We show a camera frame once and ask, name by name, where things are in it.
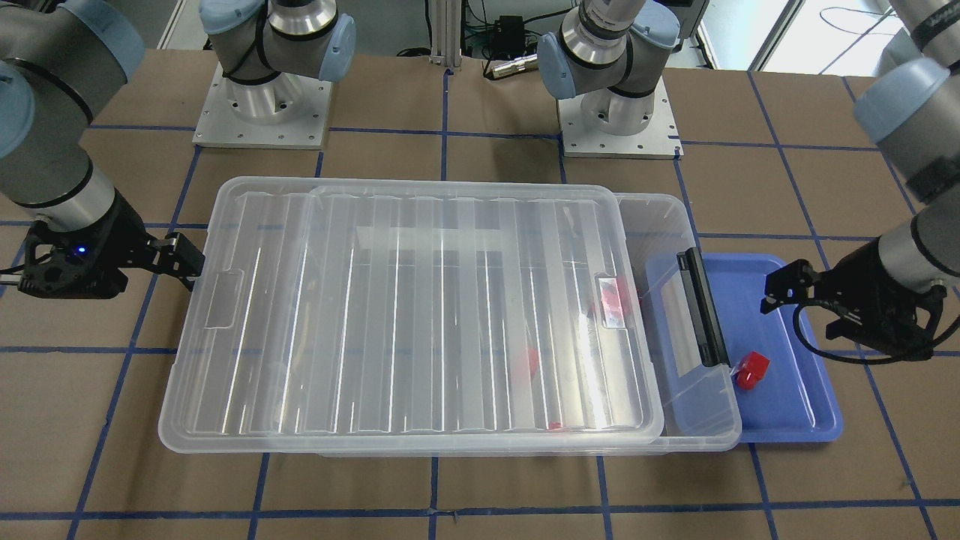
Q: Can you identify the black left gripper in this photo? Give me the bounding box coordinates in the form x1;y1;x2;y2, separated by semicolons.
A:
759;240;947;355

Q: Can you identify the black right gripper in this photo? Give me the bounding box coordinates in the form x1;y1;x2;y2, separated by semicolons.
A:
16;193;206;299

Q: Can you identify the red block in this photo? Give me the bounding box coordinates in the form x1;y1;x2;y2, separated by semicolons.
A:
525;346;541;380
597;276;637;328
731;351;770;391

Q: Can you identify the clear plastic box lid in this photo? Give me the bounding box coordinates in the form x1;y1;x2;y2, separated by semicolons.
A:
158;175;665;457

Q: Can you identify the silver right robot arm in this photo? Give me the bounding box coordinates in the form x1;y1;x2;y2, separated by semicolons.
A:
1;1;357;299

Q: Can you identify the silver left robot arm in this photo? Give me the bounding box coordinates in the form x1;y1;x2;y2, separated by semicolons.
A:
537;1;959;365

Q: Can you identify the blue plastic tray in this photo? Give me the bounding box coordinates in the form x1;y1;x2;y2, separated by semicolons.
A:
703;253;844;443

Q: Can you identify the clear plastic storage box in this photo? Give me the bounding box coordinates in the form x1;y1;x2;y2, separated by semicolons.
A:
315;192;743;457

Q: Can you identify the red block by label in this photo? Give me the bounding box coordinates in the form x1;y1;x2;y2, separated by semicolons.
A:
597;276;637;328

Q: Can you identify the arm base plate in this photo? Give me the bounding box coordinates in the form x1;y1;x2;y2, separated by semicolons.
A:
556;78;685;160
192;66;334;151

